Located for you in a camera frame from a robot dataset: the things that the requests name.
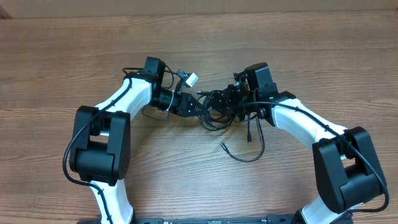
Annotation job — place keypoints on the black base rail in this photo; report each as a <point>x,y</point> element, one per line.
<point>270,219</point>

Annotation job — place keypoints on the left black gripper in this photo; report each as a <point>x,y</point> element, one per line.
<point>184,104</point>

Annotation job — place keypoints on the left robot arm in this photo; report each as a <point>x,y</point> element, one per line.
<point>99,152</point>

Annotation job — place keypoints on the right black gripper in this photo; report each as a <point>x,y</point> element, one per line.
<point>226,105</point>

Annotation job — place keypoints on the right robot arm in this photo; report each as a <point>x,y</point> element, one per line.
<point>348,174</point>

